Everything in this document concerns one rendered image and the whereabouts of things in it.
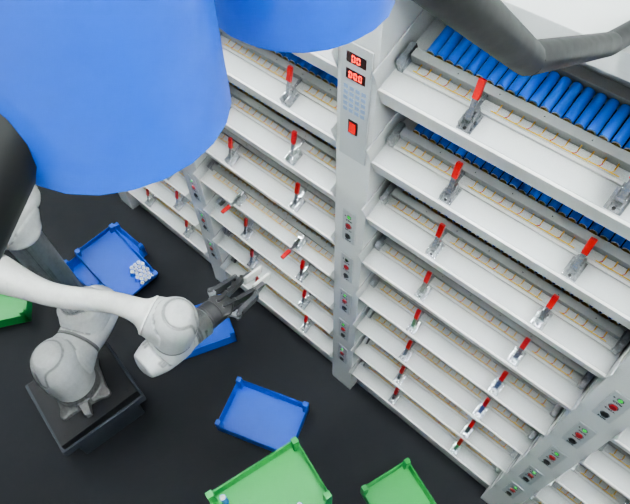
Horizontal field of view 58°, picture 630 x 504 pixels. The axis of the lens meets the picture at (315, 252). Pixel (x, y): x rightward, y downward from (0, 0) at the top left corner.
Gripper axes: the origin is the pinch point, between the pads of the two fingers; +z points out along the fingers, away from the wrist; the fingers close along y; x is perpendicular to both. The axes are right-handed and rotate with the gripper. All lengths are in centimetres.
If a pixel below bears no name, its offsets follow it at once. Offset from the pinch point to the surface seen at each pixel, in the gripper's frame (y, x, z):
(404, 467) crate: 60, -71, 16
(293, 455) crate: 35, -39, -19
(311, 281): 3.8, -18.1, 21.9
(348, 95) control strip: 18, 69, 5
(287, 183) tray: -7.2, 20.7, 18.9
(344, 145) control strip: 18, 56, 7
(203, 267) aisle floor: -62, -74, 27
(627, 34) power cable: 61, 104, -7
